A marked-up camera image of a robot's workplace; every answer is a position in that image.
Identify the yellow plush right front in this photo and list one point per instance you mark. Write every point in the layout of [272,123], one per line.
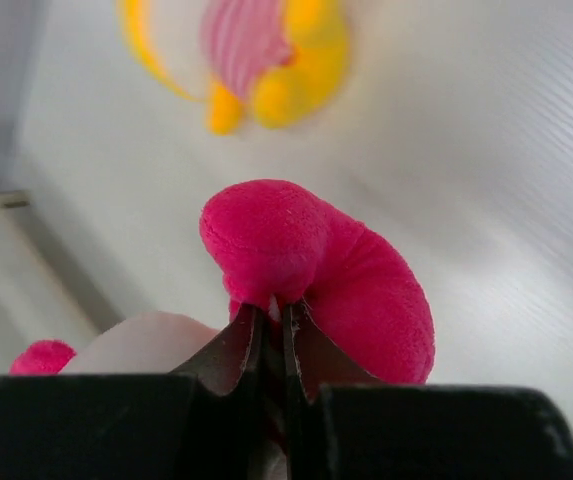
[276,61]

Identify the white plush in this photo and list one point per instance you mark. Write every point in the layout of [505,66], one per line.
[277,243]

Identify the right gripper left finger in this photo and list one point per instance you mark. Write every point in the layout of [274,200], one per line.
[220,365]

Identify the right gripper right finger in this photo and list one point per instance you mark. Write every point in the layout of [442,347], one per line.
[313,360]

